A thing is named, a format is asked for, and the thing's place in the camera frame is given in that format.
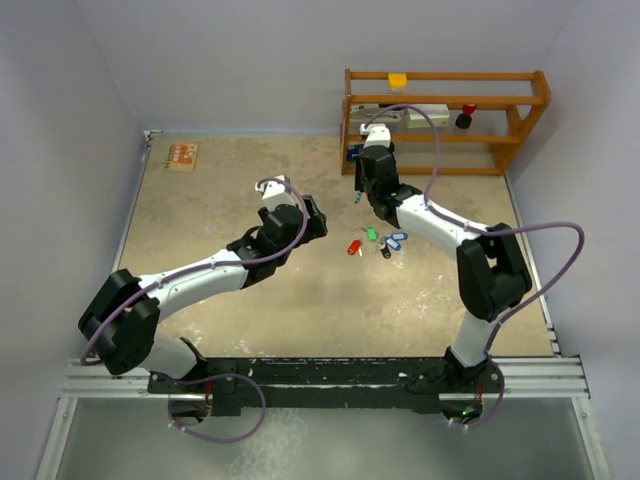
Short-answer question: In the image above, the red key tag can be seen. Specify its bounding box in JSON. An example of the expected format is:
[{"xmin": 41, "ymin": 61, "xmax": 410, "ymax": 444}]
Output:
[{"xmin": 347, "ymin": 240, "xmax": 362, "ymax": 256}]

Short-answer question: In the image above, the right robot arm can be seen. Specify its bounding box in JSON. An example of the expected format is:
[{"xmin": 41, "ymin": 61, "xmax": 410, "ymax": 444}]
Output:
[{"xmin": 355, "ymin": 146, "xmax": 532, "ymax": 391}]

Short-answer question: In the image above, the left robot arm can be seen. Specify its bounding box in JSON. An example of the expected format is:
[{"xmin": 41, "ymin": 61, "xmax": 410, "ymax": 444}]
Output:
[{"xmin": 78, "ymin": 195, "xmax": 328, "ymax": 392}]

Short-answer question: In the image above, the blue stapler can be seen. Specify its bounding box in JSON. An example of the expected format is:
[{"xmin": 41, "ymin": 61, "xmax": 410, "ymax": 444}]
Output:
[{"xmin": 346, "ymin": 144, "xmax": 363, "ymax": 162}]

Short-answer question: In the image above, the white stapler on shelf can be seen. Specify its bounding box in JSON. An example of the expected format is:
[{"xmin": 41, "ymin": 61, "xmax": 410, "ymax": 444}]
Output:
[{"xmin": 349, "ymin": 103, "xmax": 404, "ymax": 124}]

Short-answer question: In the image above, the blue key tag left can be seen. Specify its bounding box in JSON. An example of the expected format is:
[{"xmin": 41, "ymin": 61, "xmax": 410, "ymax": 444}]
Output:
[{"xmin": 386, "ymin": 237, "xmax": 401, "ymax": 251}]

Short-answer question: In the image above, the wooden shelf rack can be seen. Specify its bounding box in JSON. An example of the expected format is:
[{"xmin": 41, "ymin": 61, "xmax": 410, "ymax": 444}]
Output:
[{"xmin": 340, "ymin": 69, "xmax": 552, "ymax": 176}]

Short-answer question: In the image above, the white staples box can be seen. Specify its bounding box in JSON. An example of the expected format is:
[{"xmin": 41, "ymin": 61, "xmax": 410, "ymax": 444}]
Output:
[{"xmin": 405, "ymin": 104, "xmax": 450, "ymax": 129}]

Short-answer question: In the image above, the yellow box on shelf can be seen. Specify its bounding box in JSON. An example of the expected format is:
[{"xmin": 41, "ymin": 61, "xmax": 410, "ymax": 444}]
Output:
[{"xmin": 387, "ymin": 72, "xmax": 408, "ymax": 93}]

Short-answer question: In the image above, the red black stamp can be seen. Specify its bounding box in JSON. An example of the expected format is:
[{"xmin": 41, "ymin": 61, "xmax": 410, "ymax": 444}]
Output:
[{"xmin": 455, "ymin": 104, "xmax": 477, "ymax": 130}]

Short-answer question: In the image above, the orange spiral notebook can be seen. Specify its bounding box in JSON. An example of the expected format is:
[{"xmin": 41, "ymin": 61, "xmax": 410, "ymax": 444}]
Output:
[{"xmin": 165, "ymin": 143, "xmax": 199, "ymax": 172}]

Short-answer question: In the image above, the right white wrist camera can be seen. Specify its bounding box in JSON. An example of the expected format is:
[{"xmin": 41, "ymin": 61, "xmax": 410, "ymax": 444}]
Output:
[{"xmin": 359, "ymin": 123, "xmax": 392, "ymax": 149}]

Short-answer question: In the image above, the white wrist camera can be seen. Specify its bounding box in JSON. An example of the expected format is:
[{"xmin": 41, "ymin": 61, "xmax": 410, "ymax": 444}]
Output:
[
  {"xmin": 359, "ymin": 123, "xmax": 392, "ymax": 149},
  {"xmin": 255, "ymin": 175, "xmax": 296, "ymax": 212}
]

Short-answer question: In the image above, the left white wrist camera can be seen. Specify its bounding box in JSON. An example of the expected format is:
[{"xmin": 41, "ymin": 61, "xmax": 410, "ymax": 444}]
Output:
[{"xmin": 255, "ymin": 175, "xmax": 296, "ymax": 212}]

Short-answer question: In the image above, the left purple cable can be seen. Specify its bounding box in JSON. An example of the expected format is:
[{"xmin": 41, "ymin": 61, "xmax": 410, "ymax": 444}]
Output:
[{"xmin": 79, "ymin": 177, "xmax": 309, "ymax": 443}]

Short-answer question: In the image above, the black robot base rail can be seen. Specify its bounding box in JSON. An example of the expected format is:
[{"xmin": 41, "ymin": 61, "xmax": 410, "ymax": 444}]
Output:
[{"xmin": 148, "ymin": 357, "xmax": 504, "ymax": 417}]

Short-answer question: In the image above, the aluminium frame rail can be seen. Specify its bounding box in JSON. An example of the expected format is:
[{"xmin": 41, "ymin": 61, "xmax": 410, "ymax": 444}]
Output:
[{"xmin": 61, "ymin": 357, "xmax": 590, "ymax": 406}]

